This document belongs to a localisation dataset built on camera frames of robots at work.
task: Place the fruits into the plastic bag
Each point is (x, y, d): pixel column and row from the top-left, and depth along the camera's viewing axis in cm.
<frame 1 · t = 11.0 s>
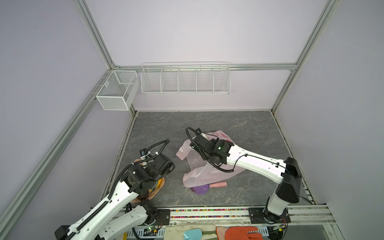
left hand: (157, 172, 71), fingers open
right hand: (207, 146, 79), fingers closed
pink plastic bag: (202, 170, 75), point 16 cm above the table
purple scoop with pink handle: (204, 188, 82), point 3 cm above the table

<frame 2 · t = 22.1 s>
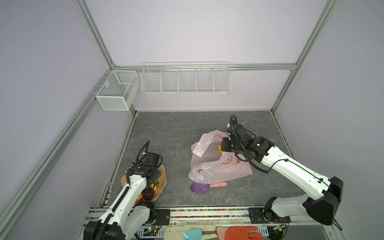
left hand: (154, 178, 82), fingers open
right hand: (222, 143, 76), fingers closed
pink plastic bag: (208, 165, 73), point 20 cm above the table
dark brown round fruit: (148, 194, 76), point 7 cm above the table
the other named things where they were.

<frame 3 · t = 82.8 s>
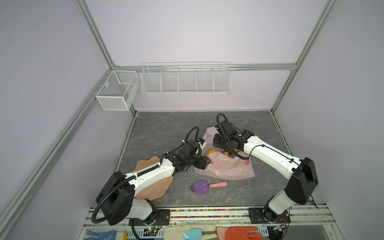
left hand: (205, 160, 82), fingers open
right hand: (215, 142, 83), fingers open
pink plastic bag: (221, 166, 76), point 16 cm above the table
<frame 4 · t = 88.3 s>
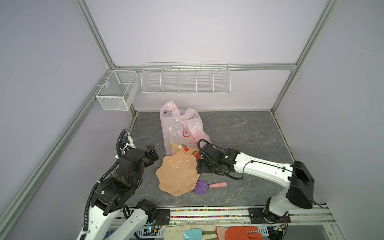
left hand: (145, 151, 64), fingers open
right hand: (202, 169, 79), fingers open
pink plastic bag: (182, 130, 86), point 21 cm above the table
pink wavy plate: (178, 173, 90), on the table
